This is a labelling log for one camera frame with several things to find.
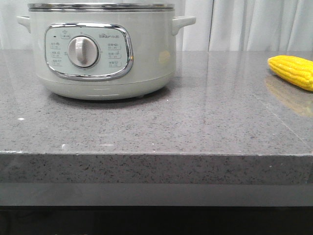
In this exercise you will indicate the yellow corn cob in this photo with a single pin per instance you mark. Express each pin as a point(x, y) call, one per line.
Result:
point(295, 70)

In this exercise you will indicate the glass pot lid steel rim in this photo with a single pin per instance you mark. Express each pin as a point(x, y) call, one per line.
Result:
point(100, 7)

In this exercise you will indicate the pale green electric cooking pot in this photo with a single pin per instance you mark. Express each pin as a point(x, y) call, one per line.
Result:
point(104, 56)

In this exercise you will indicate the white pleated curtain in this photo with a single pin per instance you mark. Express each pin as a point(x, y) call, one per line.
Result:
point(221, 25)

